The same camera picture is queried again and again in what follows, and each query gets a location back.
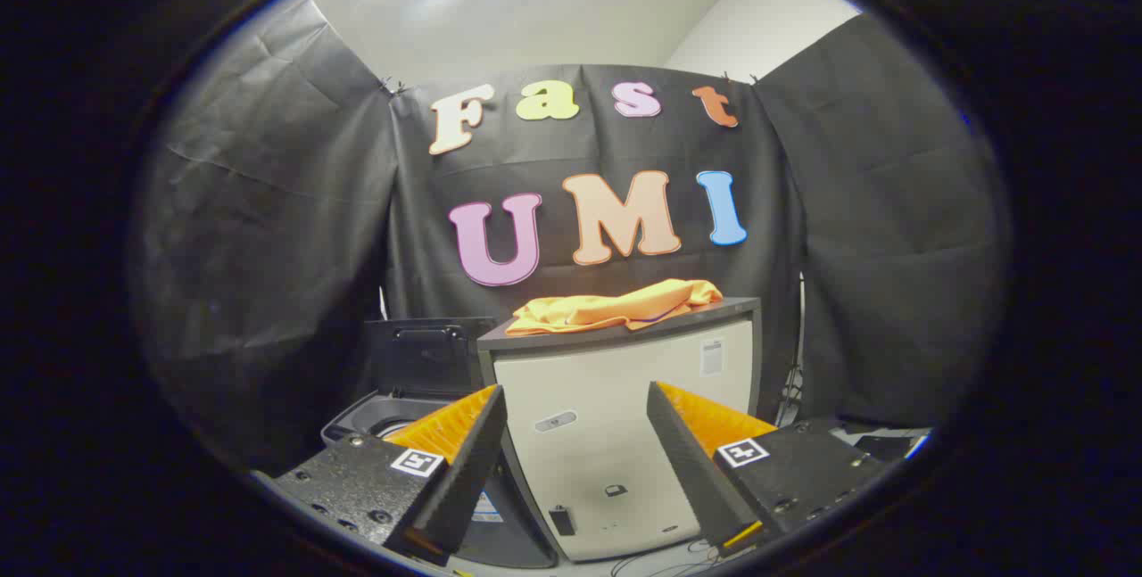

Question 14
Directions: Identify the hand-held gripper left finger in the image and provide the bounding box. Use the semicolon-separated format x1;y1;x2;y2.
254;383;509;567

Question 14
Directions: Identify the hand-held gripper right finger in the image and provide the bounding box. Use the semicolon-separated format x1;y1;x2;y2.
646;381;893;558

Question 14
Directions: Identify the transparent washing machine lid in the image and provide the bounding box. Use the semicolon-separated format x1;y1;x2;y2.
364;317;497;400

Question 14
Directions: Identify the dark grey washing machine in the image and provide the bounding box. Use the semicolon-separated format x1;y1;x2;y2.
321;390;559;569

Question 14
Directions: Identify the orange garment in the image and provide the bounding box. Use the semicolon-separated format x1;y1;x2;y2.
505;278;724;337

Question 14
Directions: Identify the white cabinet with grey top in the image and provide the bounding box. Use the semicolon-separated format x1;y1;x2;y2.
476;296;764;563

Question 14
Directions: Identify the black box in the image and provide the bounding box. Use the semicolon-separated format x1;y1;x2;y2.
839;421;929;464

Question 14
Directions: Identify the black backdrop cloth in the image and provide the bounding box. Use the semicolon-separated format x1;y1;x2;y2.
134;0;1009;471

